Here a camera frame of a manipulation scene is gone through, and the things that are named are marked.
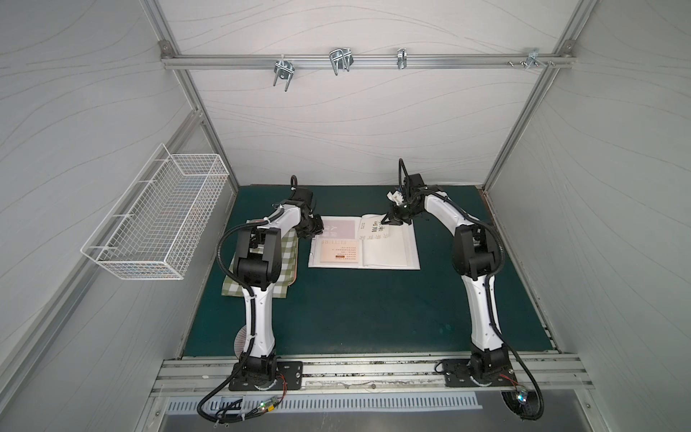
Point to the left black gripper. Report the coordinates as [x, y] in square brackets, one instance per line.
[311, 225]

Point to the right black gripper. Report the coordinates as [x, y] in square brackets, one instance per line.
[398, 213]

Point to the white photo album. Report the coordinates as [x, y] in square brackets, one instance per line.
[398, 252]

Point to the red photo card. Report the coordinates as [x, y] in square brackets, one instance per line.
[339, 228]

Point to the pale pink photo card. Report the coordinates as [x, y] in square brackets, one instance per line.
[340, 251]

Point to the white photo card black text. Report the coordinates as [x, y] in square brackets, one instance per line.
[371, 227]

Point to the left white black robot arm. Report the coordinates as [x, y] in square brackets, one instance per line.
[258, 265]

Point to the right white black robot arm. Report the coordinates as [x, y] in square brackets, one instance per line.
[477, 256]

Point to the green checkered photo album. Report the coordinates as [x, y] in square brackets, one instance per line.
[288, 275]

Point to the pink ribbed cup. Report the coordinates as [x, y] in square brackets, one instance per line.
[240, 342]

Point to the white slotted vent strip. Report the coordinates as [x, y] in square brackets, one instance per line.
[331, 403]

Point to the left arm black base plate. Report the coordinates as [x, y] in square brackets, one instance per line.
[289, 372]

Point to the white wire basket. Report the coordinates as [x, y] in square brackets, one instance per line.
[154, 228]

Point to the metal bracket with screws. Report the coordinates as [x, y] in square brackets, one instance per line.
[532, 60]

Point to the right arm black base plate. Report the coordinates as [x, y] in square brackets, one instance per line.
[465, 373]

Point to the horizontal aluminium rail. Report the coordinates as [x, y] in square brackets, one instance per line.
[386, 61]

